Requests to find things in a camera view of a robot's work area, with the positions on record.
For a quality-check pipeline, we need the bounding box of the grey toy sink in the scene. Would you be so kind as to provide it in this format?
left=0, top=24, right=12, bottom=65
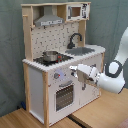
left=66, top=47, right=94, bottom=56

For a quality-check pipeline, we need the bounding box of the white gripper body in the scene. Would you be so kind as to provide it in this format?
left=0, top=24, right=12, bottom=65
left=70, top=64, right=99, bottom=83

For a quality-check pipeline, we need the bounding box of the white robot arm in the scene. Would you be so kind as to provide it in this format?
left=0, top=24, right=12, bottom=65
left=70, top=27, right=128, bottom=94

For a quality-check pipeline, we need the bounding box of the black toy stovetop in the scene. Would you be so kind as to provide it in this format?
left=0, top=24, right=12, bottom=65
left=34, top=54, right=71, bottom=66

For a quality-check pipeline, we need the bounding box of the oven door with handle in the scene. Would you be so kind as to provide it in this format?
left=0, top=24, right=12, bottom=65
left=55, top=80, right=74, bottom=111

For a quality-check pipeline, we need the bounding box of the black toy faucet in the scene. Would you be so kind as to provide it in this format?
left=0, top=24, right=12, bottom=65
left=67, top=33, right=82, bottom=49

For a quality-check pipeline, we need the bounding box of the white microwave door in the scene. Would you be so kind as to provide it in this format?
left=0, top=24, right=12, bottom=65
left=67, top=3, right=90, bottom=21

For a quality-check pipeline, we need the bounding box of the small metal pot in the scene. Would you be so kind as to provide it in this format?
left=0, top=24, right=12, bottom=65
left=43, top=51, right=58, bottom=62

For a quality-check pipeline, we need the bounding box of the wooden toy kitchen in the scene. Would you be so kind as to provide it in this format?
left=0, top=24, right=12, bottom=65
left=22, top=2, right=105, bottom=127

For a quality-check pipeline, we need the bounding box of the grey range hood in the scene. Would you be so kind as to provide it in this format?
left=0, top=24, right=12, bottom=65
left=34, top=5, right=64, bottom=27

